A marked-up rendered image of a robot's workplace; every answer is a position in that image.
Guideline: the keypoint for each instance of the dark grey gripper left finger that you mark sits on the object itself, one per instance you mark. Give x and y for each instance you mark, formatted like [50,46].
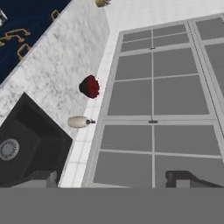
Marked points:
[43,178]

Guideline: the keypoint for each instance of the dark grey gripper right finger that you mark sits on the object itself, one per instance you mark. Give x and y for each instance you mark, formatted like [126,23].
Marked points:
[172,178]

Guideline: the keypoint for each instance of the navy cabinet run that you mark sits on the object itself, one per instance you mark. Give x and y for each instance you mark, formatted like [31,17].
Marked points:
[26,20]

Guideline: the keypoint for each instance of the black sink basin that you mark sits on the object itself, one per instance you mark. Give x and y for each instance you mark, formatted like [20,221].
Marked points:
[32,137]

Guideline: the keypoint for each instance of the cream soap dispenser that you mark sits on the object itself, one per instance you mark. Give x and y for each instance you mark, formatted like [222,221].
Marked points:
[78,122]

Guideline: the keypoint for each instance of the large grey framed window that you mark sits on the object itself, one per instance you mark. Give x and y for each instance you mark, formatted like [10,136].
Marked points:
[175,96]

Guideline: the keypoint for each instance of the red and black round object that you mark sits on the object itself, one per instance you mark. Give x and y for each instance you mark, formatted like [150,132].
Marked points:
[90,87]

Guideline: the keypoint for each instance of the narrow grey framed window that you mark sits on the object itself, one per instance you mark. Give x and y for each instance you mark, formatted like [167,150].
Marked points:
[213,43]

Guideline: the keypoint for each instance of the small silver object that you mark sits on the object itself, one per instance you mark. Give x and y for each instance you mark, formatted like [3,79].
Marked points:
[2,16]

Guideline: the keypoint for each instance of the beige round object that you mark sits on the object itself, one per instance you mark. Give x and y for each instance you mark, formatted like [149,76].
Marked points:
[102,2]

